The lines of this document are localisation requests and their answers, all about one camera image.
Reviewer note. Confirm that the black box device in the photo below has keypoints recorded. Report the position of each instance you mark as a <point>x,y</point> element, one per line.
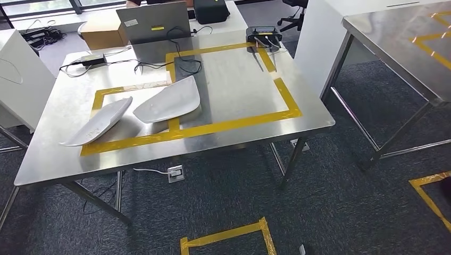
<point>210,12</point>

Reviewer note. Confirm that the white partition panel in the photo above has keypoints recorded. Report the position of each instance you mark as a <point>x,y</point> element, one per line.
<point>317,42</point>
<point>24,77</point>

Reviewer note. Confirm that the stainless steel workbench table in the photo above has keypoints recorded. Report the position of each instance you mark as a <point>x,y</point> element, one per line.
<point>394,45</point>
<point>239,88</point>

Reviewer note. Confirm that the black router with antennas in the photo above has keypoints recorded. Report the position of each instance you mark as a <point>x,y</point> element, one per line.
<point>264,34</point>

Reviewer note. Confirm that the silver laptop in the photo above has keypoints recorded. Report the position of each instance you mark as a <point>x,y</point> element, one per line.
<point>151,21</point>

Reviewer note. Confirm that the black power adapter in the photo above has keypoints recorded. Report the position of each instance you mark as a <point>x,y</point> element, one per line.
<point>93,60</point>

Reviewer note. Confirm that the silver floor socket box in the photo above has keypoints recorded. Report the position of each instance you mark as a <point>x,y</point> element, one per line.
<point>175,174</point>
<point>304,146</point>

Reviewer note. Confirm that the brown cardboard box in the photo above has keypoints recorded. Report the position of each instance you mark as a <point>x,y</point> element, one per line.
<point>102,35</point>

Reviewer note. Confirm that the black office chair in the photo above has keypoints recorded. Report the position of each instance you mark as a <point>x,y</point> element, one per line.
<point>294,17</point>

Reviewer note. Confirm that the white plastic shell part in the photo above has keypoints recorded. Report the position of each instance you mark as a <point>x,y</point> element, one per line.
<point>100,123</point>
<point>169,102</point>

